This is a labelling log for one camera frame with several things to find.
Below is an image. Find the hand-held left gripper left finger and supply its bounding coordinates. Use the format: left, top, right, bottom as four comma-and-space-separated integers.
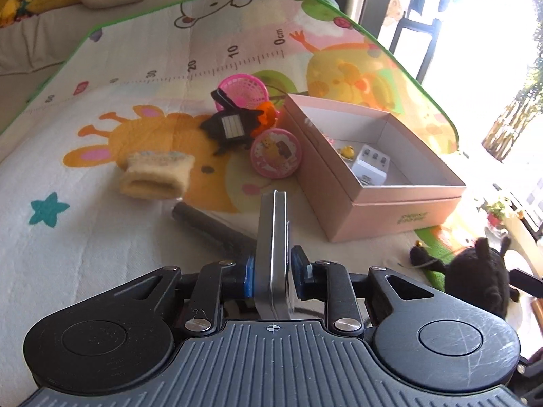
111, 255, 256, 336

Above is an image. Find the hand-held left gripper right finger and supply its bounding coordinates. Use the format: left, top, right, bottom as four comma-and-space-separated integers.
291, 245, 443, 336

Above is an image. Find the silver metal tin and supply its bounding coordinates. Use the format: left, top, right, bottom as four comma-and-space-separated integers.
254, 190, 294, 321

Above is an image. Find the pink cardboard box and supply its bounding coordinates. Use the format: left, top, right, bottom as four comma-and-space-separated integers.
282, 93, 467, 244

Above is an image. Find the round pink toy table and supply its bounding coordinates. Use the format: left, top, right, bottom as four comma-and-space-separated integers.
250, 127, 302, 178

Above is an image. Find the beige knitted wrist warmer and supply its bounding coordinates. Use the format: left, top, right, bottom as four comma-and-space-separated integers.
118, 151, 196, 200

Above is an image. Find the black plush toy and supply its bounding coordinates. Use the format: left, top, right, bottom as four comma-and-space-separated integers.
445, 235, 521, 319

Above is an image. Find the dark cylindrical tube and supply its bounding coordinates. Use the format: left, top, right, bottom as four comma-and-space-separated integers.
171, 202, 258, 256

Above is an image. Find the small black mouse toy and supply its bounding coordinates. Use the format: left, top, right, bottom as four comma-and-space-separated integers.
408, 241, 447, 281

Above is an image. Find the white plug adapter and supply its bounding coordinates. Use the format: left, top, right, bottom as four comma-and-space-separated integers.
350, 144, 391, 188

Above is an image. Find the printed cartoon play mat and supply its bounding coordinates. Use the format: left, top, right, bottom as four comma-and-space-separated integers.
0, 0, 461, 407

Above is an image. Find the black solar panel toy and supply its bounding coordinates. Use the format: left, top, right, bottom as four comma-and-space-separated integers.
199, 88, 266, 156

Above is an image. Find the orange plastic toy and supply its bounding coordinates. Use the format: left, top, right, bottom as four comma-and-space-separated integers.
250, 101, 281, 137

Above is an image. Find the pink plastic toy basket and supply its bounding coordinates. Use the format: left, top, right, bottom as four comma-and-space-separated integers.
218, 74, 269, 109

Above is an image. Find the small potted plant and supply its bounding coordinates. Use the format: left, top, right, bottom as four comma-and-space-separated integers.
484, 197, 510, 230

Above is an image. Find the grey bed sheet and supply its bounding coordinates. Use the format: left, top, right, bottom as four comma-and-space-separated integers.
0, 0, 255, 113

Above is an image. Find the colourful plush doll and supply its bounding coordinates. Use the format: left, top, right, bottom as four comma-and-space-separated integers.
0, 0, 37, 27

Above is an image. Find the black chair frame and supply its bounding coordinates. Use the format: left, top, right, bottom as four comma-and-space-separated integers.
387, 6, 443, 86

